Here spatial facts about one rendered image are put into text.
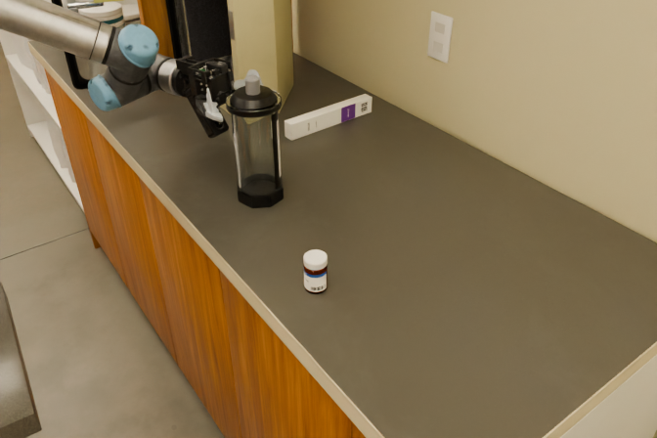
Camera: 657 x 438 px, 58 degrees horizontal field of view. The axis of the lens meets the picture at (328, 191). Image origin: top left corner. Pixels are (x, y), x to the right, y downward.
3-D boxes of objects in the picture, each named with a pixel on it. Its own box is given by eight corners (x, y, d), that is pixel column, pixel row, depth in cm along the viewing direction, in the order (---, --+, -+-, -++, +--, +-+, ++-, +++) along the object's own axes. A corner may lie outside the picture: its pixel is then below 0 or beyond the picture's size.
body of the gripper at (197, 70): (205, 73, 115) (166, 62, 122) (211, 113, 120) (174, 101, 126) (234, 62, 120) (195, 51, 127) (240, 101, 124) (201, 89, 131)
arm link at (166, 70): (161, 98, 129) (191, 85, 134) (175, 102, 126) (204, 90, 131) (154, 65, 125) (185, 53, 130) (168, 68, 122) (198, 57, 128)
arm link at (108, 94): (92, 63, 117) (138, 45, 124) (81, 91, 125) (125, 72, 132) (115, 94, 117) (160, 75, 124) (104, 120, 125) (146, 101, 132)
